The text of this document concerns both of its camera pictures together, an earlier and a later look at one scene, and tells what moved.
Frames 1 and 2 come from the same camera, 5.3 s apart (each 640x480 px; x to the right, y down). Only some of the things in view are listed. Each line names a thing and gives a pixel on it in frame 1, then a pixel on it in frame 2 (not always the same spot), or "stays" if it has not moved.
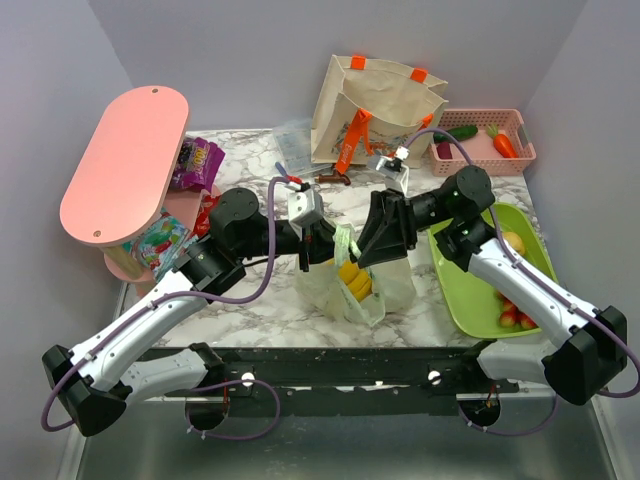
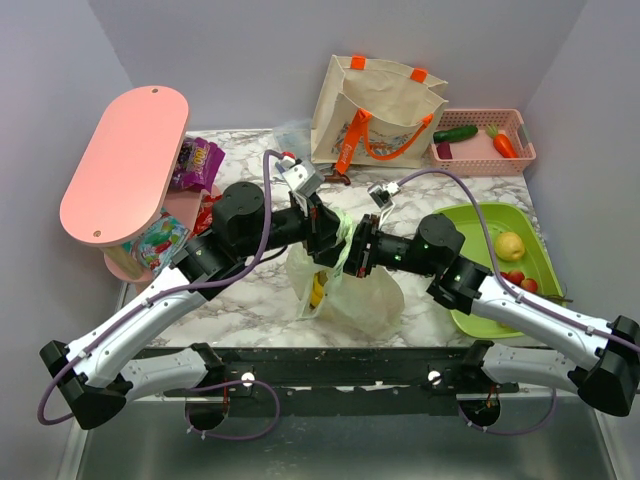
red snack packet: (203, 223) stays
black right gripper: (391, 232) → (358, 259)
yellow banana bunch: (358, 280) → (320, 279)
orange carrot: (501, 142) stays
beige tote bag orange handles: (368, 107) stays
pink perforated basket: (501, 144) stays
